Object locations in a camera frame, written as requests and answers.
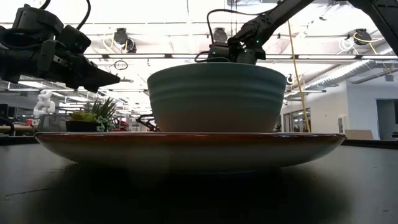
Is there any long ceiling light bar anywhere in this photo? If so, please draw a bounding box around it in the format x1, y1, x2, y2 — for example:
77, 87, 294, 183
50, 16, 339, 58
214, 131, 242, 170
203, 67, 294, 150
85, 54, 398, 60

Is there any potted succulent plant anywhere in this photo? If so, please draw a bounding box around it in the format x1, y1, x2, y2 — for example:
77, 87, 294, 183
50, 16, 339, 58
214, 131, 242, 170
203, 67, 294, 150
65, 96, 118, 133

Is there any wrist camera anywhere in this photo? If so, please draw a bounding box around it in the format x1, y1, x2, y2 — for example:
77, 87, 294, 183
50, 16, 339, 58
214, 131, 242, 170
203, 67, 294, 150
207, 42, 233, 62
55, 24, 92, 56

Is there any black aluminium table frame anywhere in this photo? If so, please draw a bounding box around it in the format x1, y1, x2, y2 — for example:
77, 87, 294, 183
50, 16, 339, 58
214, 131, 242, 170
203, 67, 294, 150
0, 135, 398, 150

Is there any white wall box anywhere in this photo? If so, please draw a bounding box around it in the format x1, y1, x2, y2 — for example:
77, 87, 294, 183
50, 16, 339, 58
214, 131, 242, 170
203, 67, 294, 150
338, 115, 351, 136

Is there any yellow cable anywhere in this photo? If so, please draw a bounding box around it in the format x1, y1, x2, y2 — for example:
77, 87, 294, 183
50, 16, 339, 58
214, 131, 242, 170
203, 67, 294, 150
287, 20, 312, 133

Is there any black hanging cable reel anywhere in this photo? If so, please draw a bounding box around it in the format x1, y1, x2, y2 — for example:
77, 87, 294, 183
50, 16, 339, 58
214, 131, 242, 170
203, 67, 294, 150
212, 27, 229, 44
353, 28, 373, 46
113, 27, 137, 54

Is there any teal ribbed bowl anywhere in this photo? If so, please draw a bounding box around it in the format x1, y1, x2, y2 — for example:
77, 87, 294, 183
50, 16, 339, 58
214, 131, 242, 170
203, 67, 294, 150
147, 62, 287, 133

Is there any wooden bar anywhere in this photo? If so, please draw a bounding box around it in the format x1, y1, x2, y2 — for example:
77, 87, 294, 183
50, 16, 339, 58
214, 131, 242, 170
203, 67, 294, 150
0, 124, 34, 132

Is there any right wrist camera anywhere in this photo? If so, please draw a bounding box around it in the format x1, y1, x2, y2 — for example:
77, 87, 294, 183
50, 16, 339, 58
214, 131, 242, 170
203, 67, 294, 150
207, 42, 233, 62

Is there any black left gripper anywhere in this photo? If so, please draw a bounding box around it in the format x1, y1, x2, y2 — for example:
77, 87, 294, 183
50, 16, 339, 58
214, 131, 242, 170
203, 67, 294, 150
36, 39, 121, 93

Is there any silver ventilation duct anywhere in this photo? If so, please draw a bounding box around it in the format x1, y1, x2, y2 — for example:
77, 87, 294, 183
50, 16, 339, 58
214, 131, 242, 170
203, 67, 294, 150
325, 58, 398, 87

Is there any cardboard box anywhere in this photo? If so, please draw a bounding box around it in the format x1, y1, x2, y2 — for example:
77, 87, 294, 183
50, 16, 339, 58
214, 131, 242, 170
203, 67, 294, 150
344, 129, 374, 141

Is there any thin black vertical pole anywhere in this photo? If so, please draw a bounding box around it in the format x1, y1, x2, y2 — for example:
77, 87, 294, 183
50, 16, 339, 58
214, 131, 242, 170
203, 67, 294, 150
231, 0, 238, 40

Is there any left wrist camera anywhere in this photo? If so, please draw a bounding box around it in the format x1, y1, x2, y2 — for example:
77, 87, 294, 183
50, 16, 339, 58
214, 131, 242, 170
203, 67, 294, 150
55, 24, 92, 56

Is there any dark transparent bin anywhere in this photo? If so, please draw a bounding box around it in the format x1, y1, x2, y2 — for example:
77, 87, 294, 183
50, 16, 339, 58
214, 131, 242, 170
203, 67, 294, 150
39, 113, 67, 133

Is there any brown-rimmed ceramic plate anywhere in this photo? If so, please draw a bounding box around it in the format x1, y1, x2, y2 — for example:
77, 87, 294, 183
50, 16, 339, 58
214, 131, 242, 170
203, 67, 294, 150
34, 131, 347, 170

